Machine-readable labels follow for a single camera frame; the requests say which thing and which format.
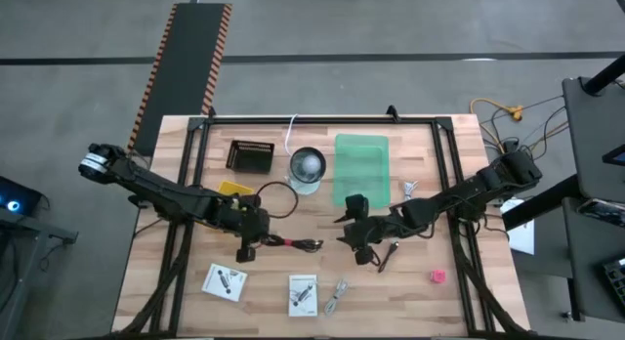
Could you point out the white cylindrical projector on stand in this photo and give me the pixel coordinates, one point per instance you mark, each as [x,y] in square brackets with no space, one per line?
[307,166]

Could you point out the white paper sheet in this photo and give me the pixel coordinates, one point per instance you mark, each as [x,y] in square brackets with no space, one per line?
[522,237]

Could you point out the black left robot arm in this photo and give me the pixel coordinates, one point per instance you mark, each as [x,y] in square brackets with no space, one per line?
[156,188]

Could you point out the black plastic slotted basket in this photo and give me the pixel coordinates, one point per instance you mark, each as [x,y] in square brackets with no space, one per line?
[249,159]

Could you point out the translucent green plastic bin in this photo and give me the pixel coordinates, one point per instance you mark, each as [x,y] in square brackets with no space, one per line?
[361,171]

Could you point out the dark tablet device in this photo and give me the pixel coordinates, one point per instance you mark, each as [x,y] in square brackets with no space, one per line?
[616,157]

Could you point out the pink USB wall charger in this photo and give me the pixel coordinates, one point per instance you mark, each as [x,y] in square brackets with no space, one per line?
[438,276]

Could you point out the yellow plastic slotted basket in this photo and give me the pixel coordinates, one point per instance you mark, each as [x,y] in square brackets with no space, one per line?
[234,187]

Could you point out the white leaflet with device print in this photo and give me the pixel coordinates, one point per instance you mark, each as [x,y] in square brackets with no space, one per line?
[224,281]

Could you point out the dark grey side table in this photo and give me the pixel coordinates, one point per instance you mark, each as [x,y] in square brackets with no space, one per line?
[591,135]
[586,262]

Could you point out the grey cart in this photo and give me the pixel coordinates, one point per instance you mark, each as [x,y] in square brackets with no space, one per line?
[19,281]

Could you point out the phone with colourful screen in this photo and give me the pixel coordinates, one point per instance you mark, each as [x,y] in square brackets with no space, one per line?
[603,213]

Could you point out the black computer with blue light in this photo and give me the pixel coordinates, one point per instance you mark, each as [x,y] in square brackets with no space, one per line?
[19,196]

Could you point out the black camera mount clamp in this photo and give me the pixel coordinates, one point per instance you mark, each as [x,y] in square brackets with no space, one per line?
[392,113]

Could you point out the white Acer manual booklet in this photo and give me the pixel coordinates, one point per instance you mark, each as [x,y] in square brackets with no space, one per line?
[303,296]

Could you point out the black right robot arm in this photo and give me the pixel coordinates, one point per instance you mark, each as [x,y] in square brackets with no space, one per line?
[488,181]

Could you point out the black pole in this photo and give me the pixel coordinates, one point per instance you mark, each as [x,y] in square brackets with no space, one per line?
[605,75]

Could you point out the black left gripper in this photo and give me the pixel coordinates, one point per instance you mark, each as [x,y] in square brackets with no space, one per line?
[244,223]

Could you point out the black hazard-striped floor mat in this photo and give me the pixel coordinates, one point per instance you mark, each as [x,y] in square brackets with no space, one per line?
[185,76]

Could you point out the black keypad device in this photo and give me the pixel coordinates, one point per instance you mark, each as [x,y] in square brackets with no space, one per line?
[616,281]

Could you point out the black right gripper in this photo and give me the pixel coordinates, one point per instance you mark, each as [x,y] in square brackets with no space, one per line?
[366,232]

